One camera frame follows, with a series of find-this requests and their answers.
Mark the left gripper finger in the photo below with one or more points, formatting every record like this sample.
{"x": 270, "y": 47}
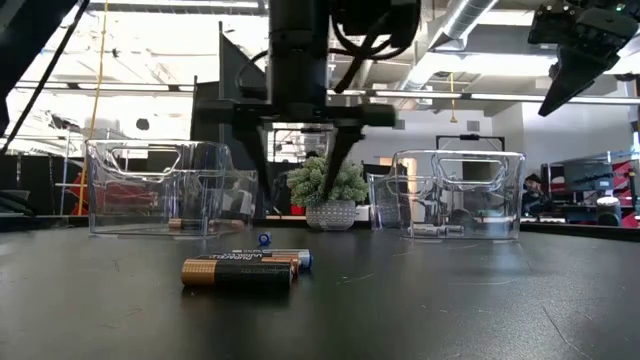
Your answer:
{"x": 255, "y": 150}
{"x": 345, "y": 145}

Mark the long ceiling light bar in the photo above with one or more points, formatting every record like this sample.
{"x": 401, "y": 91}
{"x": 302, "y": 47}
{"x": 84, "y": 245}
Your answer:
{"x": 425, "y": 93}

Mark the black divider panel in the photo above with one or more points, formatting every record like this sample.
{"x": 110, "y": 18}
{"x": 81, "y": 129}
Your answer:
{"x": 227, "y": 60}

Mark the black low partition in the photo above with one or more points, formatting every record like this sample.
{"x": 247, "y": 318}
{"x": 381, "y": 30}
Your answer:
{"x": 30, "y": 175}

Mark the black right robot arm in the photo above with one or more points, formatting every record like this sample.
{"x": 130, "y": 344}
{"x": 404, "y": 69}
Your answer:
{"x": 634, "y": 20}

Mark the grey equipment shelf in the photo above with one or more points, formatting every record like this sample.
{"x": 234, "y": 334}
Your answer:
{"x": 587, "y": 175}

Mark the person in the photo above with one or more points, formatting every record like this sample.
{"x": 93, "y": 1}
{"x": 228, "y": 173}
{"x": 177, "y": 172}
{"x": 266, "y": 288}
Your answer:
{"x": 532, "y": 192}
{"x": 313, "y": 154}

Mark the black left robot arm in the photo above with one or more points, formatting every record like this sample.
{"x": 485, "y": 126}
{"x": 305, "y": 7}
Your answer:
{"x": 25, "y": 40}

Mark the red black equipment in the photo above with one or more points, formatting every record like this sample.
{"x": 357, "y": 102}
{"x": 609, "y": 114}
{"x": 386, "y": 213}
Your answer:
{"x": 79, "y": 200}

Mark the clear plastic bin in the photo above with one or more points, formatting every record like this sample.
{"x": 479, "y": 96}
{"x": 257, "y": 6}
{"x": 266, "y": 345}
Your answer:
{"x": 500, "y": 200}
{"x": 150, "y": 200}

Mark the white topped round stool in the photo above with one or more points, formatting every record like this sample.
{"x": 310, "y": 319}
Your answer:
{"x": 608, "y": 210}

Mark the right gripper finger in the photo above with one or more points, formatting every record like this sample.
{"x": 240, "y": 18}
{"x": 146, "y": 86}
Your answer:
{"x": 575, "y": 75}

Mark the black stand frame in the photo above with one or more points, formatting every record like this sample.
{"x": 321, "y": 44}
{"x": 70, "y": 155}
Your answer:
{"x": 470, "y": 136}

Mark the green succulent in grey pot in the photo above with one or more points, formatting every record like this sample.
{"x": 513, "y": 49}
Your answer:
{"x": 305, "y": 182}

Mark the silver ventilation duct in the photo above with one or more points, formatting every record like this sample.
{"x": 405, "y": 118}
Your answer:
{"x": 465, "y": 20}

